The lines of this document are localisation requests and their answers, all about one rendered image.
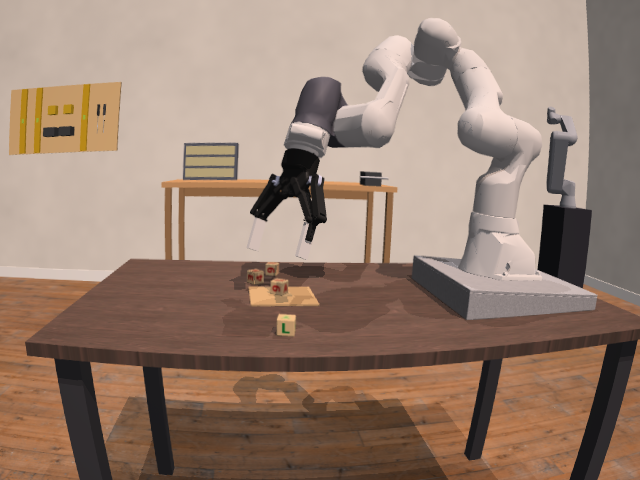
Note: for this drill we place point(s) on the peach flat mat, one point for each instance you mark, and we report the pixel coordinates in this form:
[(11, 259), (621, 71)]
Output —
[(296, 296)]

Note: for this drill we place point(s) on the tan letter block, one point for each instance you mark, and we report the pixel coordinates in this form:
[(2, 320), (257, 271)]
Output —
[(279, 287), (272, 268), (286, 325), (255, 276)]

